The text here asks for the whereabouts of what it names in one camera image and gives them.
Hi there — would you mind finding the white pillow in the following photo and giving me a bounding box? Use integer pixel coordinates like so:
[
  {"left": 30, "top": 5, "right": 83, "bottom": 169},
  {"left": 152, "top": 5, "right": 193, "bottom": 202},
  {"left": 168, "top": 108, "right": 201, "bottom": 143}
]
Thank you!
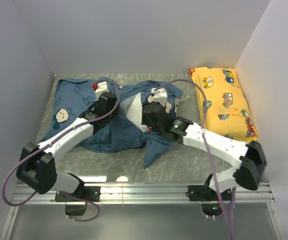
[{"left": 120, "top": 93, "right": 148, "bottom": 132}]

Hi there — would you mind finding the blue cartoon print pillowcase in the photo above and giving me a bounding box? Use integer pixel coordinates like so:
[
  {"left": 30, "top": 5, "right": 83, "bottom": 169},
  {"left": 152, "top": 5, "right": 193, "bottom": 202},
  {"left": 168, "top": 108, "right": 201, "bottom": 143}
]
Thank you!
[{"left": 40, "top": 77, "right": 183, "bottom": 168}]

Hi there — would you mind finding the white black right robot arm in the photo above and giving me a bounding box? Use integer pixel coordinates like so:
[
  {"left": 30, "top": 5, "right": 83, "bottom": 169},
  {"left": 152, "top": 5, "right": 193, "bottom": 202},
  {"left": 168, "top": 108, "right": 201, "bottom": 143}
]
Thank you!
[{"left": 142, "top": 102, "right": 267, "bottom": 200}]

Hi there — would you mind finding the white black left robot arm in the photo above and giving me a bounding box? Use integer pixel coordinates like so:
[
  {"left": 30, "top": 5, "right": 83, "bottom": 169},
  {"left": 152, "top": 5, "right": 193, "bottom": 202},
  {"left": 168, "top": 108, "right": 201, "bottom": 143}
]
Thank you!
[{"left": 16, "top": 92, "right": 119, "bottom": 201}]

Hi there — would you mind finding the yellow car print pillow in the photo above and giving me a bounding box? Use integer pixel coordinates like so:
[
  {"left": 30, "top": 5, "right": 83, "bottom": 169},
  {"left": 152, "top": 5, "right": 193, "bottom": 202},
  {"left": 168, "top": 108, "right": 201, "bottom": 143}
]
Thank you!
[{"left": 188, "top": 67, "right": 258, "bottom": 143}]

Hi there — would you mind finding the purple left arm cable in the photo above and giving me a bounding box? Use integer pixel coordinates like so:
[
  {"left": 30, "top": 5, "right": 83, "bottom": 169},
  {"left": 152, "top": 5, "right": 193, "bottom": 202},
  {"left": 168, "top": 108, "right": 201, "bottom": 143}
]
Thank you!
[{"left": 2, "top": 77, "right": 121, "bottom": 223}]

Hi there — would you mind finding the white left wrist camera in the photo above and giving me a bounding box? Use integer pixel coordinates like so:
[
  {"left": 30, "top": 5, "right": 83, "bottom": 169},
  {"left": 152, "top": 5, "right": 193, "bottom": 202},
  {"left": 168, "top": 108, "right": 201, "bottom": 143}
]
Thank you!
[{"left": 92, "top": 81, "right": 109, "bottom": 100}]

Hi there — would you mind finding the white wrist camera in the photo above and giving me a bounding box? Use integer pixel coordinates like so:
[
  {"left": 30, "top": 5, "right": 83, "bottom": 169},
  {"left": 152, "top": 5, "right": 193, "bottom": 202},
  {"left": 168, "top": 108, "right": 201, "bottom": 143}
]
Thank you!
[
  {"left": 92, "top": 81, "right": 109, "bottom": 100},
  {"left": 148, "top": 87, "right": 168, "bottom": 108}
]

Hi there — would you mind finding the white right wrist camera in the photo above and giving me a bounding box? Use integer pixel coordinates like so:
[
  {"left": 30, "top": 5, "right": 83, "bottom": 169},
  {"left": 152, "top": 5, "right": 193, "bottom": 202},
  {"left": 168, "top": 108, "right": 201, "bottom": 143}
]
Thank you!
[{"left": 148, "top": 87, "right": 168, "bottom": 108}]

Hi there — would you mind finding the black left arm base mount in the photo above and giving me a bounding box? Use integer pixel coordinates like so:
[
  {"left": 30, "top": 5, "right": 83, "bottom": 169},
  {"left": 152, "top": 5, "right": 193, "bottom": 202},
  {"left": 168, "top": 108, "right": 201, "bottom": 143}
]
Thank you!
[{"left": 55, "top": 184, "right": 102, "bottom": 217}]

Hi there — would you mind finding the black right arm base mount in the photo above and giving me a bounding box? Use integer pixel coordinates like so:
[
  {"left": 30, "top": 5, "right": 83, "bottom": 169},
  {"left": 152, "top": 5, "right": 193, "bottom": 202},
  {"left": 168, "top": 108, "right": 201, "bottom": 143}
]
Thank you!
[{"left": 186, "top": 185, "right": 236, "bottom": 219}]

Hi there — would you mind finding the aluminium mounting rail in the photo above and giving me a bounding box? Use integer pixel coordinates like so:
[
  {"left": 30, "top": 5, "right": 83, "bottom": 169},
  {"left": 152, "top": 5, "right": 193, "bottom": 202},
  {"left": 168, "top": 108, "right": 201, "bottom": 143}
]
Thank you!
[{"left": 0, "top": 181, "right": 279, "bottom": 240}]

